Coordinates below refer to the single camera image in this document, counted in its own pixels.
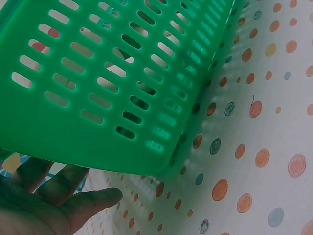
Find person's left hand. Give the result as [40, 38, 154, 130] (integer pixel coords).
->
[0, 153, 123, 235]

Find green plastic mesh basket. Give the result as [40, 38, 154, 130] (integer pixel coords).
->
[0, 0, 237, 176]

